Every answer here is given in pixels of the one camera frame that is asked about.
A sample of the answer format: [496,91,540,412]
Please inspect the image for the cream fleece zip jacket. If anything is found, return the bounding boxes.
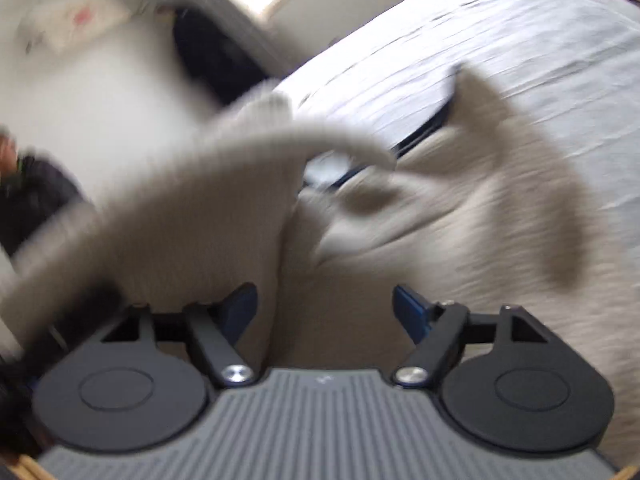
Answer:
[0,62,640,441]

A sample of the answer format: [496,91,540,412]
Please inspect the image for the dark hanging clothes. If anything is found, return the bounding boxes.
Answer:
[172,7,271,108]

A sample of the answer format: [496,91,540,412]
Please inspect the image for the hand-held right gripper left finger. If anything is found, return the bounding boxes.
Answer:
[100,282,258,388]

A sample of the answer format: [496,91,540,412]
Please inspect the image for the bed with grey sheet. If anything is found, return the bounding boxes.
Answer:
[272,0,640,261]

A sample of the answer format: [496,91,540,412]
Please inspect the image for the white cloth with red print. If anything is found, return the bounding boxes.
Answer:
[17,0,133,53]

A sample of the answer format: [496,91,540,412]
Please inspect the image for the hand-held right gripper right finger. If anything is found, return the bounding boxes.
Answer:
[392,285,551,388]

